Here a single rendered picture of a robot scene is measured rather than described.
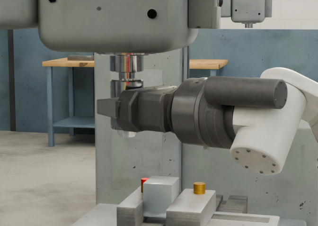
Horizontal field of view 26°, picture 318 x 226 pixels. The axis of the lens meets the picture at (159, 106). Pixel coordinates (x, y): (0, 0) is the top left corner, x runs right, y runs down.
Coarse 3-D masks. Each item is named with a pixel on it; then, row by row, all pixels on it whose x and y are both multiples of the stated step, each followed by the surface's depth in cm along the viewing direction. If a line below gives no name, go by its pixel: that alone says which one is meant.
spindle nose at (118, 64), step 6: (114, 60) 95; (120, 60) 95; (126, 60) 95; (132, 60) 95; (138, 60) 95; (114, 66) 95; (120, 66) 95; (126, 66) 95; (132, 66) 95; (138, 66) 95
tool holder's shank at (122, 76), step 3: (120, 72) 96; (123, 72) 96; (126, 72) 96; (129, 72) 96; (132, 72) 96; (120, 75) 96; (123, 75) 96; (126, 75) 96; (129, 75) 96; (132, 75) 96; (120, 78) 96; (123, 78) 96; (126, 78) 96; (129, 78) 96; (132, 78) 96
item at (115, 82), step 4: (112, 80) 96; (116, 80) 96; (120, 80) 95; (124, 80) 95; (128, 80) 95; (132, 80) 95; (136, 80) 96; (140, 80) 96; (112, 84) 96; (116, 84) 95; (120, 84) 95; (124, 84) 95; (128, 84) 95; (132, 84) 95; (136, 84) 95; (140, 84) 96
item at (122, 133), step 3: (117, 132) 98; (120, 132) 97; (123, 132) 97; (126, 132) 97; (129, 132) 97; (132, 132) 97; (135, 132) 98; (120, 135) 98; (123, 135) 97; (126, 135) 97; (129, 135) 97; (132, 135) 97
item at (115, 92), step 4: (112, 88) 96; (116, 88) 95; (120, 88) 95; (124, 88) 95; (128, 88) 95; (132, 88) 95; (136, 88) 96; (112, 92) 96; (116, 92) 96; (120, 92) 95; (112, 96) 96; (116, 96) 96; (112, 120) 97; (112, 124) 97; (116, 124) 96; (112, 128) 97; (116, 128) 96; (120, 128) 96
